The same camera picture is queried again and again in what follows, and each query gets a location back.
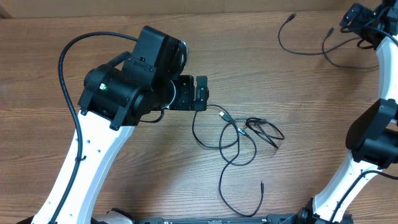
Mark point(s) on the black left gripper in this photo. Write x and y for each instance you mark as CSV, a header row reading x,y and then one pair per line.
x,y
201,93

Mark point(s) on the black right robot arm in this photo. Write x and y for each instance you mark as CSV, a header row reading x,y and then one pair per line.
x,y
372,147

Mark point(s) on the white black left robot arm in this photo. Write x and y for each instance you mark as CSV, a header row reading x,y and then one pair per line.
x,y
115,97

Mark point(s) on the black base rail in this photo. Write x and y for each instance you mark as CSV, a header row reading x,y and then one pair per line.
x,y
217,221

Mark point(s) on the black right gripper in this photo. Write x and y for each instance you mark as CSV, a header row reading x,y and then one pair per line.
x,y
364,12

